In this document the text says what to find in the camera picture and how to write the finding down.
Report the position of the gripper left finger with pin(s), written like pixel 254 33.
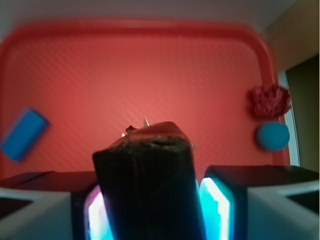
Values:
pixel 53 206

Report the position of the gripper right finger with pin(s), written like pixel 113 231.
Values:
pixel 264 202

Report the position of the black box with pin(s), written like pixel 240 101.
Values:
pixel 149 186

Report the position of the light blue ball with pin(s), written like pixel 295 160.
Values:
pixel 273 136

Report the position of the blue rectangular block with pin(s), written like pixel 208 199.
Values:
pixel 26 129

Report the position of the crumpled red cloth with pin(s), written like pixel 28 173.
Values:
pixel 271 101

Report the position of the orange plastic tray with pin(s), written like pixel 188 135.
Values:
pixel 91 79

